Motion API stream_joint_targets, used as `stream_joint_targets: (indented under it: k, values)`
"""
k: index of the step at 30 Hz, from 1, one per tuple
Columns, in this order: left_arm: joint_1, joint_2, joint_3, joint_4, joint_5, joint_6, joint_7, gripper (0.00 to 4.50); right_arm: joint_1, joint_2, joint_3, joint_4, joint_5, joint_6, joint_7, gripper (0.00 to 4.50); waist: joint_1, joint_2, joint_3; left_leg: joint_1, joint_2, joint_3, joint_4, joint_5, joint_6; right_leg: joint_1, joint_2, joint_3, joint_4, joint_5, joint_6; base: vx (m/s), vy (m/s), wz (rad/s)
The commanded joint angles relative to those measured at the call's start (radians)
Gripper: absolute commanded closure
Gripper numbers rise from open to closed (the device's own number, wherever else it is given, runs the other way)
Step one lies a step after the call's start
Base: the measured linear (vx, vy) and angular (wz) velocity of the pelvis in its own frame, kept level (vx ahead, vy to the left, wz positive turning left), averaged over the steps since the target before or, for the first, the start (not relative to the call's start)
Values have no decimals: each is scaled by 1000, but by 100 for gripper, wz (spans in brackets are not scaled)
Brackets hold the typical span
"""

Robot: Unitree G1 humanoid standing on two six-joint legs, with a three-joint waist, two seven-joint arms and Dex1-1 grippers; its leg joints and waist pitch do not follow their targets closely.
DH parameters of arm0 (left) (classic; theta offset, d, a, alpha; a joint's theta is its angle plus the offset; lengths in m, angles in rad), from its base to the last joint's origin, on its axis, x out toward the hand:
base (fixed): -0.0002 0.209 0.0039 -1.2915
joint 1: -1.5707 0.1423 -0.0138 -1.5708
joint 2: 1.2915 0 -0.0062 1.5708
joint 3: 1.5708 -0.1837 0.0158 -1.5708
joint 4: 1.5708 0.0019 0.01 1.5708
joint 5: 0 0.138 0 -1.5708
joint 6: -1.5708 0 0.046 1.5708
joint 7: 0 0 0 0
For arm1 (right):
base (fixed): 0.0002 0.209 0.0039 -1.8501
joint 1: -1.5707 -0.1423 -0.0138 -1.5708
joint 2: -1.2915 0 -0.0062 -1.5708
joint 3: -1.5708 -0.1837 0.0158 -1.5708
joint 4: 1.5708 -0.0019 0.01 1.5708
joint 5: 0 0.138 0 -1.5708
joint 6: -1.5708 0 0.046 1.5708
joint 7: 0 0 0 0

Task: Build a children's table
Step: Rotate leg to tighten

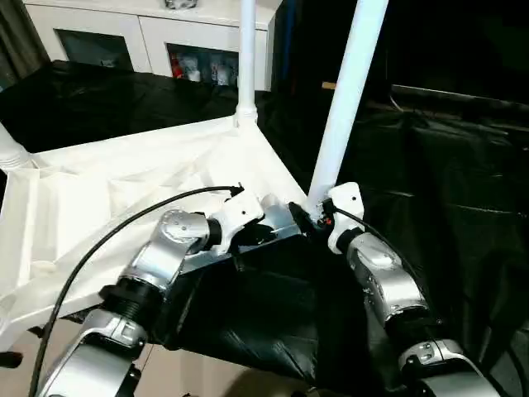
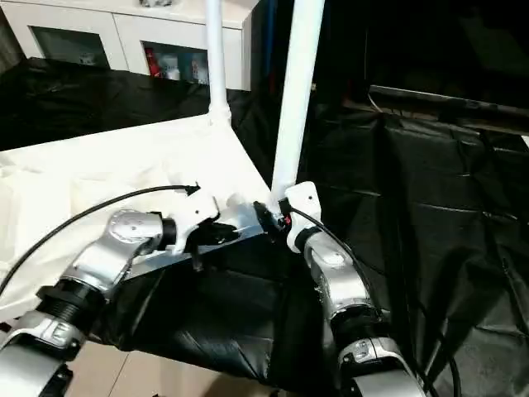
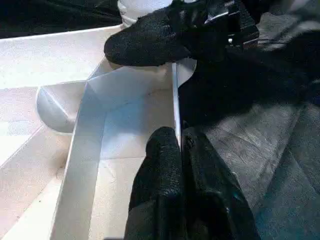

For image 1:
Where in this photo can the black and white bundle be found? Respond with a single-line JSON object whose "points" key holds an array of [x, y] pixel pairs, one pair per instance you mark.
{"points": [[180, 3]]}

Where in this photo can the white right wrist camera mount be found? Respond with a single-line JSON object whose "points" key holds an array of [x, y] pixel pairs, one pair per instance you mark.
{"points": [[347, 198]]}

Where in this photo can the black panel with blue edge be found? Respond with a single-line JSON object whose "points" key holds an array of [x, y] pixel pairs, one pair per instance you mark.
{"points": [[285, 41]]}

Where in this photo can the black floor stand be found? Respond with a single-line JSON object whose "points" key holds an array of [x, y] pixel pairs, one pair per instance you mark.
{"points": [[9, 359]]}

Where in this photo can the white plastic table top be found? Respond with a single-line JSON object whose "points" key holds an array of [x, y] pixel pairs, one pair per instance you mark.
{"points": [[103, 186]]}

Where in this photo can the black mat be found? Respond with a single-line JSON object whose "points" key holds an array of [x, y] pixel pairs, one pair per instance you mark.
{"points": [[434, 227]]}

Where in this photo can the white glass-door cabinet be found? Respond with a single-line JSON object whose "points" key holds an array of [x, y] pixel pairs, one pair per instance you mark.
{"points": [[124, 25]]}

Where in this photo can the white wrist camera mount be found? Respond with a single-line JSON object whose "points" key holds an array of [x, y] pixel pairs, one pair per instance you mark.
{"points": [[239, 215], [347, 198]]}

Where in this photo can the small yellow label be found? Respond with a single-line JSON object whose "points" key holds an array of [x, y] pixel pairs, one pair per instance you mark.
{"points": [[328, 85]]}

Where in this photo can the white plastic table leg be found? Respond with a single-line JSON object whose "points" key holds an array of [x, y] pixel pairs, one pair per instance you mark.
{"points": [[351, 82], [10, 149], [246, 54]]}

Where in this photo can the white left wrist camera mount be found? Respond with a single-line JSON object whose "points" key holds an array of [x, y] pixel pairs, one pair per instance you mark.
{"points": [[239, 215]]}

